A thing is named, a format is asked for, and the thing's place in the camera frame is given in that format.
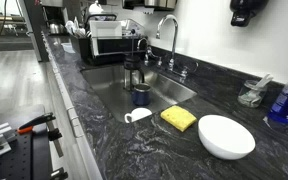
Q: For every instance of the yellow sponge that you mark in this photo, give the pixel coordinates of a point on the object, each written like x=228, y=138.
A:
x=178, y=117

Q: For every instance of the white bowl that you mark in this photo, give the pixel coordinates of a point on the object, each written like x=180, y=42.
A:
x=225, y=136

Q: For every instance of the blue metal mug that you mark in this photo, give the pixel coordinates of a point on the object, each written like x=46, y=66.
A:
x=141, y=95

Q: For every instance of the black glass french press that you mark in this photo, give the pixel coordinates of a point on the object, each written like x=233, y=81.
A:
x=132, y=71

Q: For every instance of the white ceramic mug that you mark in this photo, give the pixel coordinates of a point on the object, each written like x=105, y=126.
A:
x=138, y=114

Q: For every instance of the stainless steel sink basin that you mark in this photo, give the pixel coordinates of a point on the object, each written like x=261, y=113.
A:
x=117, y=86

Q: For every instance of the chrome side sprayer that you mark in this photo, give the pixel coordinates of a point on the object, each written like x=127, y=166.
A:
x=149, y=52

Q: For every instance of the black dish rack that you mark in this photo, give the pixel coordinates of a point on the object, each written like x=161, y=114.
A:
x=110, y=55

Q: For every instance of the chrome gooseneck faucet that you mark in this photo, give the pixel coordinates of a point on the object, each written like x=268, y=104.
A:
x=174, y=36

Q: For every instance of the clear plastic container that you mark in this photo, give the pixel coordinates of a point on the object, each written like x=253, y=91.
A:
x=133, y=26

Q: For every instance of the white cutting board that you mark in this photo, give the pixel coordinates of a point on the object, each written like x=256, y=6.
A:
x=105, y=31

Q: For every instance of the steel paper towel dispenser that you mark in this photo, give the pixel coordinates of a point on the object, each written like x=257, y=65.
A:
x=150, y=3

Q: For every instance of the glass jar with white utensils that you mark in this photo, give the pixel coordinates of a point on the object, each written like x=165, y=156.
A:
x=251, y=95

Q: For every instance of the steel kettle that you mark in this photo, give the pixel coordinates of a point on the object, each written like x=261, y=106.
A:
x=55, y=28

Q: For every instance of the black perforated breadboard table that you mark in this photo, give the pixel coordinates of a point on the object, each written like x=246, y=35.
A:
x=14, y=160

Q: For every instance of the black wall soap dispenser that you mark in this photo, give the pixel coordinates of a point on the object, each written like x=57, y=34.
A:
x=245, y=11

